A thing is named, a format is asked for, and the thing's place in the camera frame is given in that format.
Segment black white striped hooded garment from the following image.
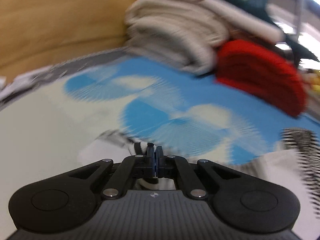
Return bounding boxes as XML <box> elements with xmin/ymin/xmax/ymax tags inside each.
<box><xmin>78</xmin><ymin>127</ymin><xmax>319</xmax><ymax>221</ymax></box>

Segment blue white patterned bedsheet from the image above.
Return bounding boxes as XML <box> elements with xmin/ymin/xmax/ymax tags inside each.
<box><xmin>1</xmin><ymin>49</ymin><xmax>319</xmax><ymax>239</ymax></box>

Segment yellow plush toys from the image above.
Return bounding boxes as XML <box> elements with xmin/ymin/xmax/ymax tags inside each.
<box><xmin>303</xmin><ymin>70</ymin><xmax>320</xmax><ymax>93</ymax></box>

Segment folded cream quilt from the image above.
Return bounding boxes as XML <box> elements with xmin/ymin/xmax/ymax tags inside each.
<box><xmin>124</xmin><ymin>0</ymin><xmax>229</xmax><ymax>75</ymax></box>

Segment dark teal garment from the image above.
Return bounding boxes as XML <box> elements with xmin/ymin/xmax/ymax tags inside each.
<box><xmin>224</xmin><ymin>0</ymin><xmax>319</xmax><ymax>62</ymax></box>

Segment wooden bed frame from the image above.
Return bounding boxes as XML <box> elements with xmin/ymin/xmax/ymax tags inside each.
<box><xmin>1</xmin><ymin>0</ymin><xmax>136</xmax><ymax>82</ymax></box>

